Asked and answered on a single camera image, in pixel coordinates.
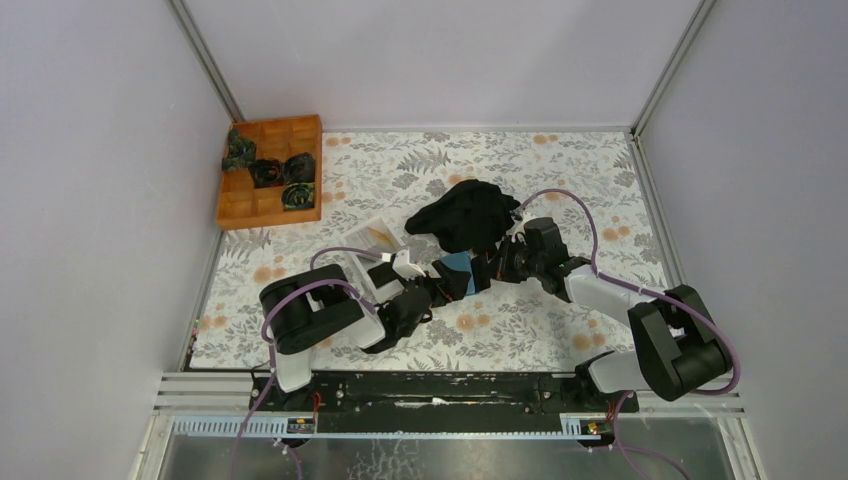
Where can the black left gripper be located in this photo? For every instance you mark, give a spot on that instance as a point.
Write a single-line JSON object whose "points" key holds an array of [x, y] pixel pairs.
{"points": [[451, 283]]}

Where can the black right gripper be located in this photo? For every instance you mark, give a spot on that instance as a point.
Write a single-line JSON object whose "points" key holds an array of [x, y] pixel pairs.
{"points": [[502, 268]]}

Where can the black card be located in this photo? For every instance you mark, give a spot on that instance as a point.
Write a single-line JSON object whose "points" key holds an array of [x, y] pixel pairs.
{"points": [[382, 274]]}

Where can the blue leather card holder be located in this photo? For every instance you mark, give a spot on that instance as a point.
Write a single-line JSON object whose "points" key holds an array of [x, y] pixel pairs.
{"points": [[471, 273]]}

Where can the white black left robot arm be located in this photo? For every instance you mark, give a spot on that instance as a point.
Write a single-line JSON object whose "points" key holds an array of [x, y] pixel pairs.
{"points": [[303, 310]]}

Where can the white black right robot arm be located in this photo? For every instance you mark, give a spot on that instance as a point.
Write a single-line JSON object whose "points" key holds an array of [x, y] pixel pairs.
{"points": [[676, 349]]}

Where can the stack of credit cards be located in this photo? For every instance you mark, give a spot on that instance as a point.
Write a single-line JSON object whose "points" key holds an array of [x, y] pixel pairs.
{"points": [[374, 239]]}

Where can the white plastic card box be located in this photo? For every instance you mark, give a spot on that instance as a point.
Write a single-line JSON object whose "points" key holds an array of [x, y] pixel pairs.
{"points": [[370, 258]]}

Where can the floral patterned table mat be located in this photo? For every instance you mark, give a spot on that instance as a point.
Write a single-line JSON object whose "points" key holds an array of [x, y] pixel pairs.
{"points": [[586, 182]]}

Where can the black crumpled cloth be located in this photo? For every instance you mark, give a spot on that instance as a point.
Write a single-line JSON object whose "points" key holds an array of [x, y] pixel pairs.
{"points": [[472, 216]]}

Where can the dark rolled sock bottom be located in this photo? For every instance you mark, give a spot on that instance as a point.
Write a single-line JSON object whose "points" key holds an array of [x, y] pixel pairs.
{"points": [[298, 196]]}

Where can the dark rolled sock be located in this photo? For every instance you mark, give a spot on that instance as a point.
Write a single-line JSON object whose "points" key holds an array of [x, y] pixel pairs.
{"points": [[300, 168], [266, 173], [240, 152], [298, 196]]}

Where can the dark rolled sock right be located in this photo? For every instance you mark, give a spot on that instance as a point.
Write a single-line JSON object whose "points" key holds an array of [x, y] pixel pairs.
{"points": [[300, 168]]}

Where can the dark rolled sock middle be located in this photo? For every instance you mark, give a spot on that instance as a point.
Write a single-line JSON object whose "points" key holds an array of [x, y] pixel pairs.
{"points": [[266, 173]]}

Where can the wooden compartment tray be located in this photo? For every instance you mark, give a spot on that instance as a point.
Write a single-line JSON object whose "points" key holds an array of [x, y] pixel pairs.
{"points": [[240, 206]]}

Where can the dark rolled sock top left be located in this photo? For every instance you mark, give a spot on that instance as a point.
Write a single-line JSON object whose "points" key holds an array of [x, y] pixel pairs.
{"points": [[240, 152]]}

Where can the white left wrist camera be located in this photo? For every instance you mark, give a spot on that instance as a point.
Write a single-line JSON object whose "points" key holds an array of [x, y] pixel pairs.
{"points": [[402, 265]]}

